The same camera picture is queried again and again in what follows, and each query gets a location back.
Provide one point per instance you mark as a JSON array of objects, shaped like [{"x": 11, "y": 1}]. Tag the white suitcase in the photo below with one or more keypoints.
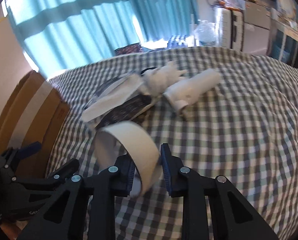
[{"x": 229, "y": 28}]

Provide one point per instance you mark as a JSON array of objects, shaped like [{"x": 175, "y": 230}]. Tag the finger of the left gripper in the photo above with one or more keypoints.
[
  {"x": 11, "y": 157},
  {"x": 61, "y": 169}
]

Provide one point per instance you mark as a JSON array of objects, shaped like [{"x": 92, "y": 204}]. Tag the brown cardboard box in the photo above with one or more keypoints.
[{"x": 34, "y": 112}]

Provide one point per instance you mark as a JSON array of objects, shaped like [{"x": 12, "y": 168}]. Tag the white tube bottle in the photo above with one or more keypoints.
[{"x": 186, "y": 92}]

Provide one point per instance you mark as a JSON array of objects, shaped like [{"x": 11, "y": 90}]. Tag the black white patterned pouch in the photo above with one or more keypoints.
[{"x": 121, "y": 98}]

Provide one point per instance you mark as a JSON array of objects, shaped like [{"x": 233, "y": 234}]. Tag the white crumpled cloth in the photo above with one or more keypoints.
[{"x": 159, "y": 79}]

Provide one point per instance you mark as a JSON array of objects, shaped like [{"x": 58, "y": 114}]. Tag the checkered bed cloth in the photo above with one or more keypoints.
[{"x": 246, "y": 128}]

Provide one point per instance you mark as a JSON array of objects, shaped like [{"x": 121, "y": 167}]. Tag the white vanity desk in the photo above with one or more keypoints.
[{"x": 283, "y": 40}]

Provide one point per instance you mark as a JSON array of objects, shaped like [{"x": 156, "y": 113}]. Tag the large water jug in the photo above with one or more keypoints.
[{"x": 205, "y": 34}]

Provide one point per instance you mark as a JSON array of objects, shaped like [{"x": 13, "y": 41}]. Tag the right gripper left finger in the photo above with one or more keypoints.
[{"x": 63, "y": 216}]

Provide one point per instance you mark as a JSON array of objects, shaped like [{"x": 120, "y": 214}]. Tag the dark floral bag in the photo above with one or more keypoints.
[{"x": 129, "y": 49}]

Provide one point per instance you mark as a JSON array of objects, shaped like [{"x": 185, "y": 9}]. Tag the teal window curtain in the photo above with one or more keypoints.
[{"x": 59, "y": 35}]

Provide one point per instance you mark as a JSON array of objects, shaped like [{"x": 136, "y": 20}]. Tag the silver mini fridge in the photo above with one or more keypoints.
[{"x": 257, "y": 22}]

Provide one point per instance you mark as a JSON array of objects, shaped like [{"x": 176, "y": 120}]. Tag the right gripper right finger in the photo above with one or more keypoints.
[{"x": 211, "y": 205}]

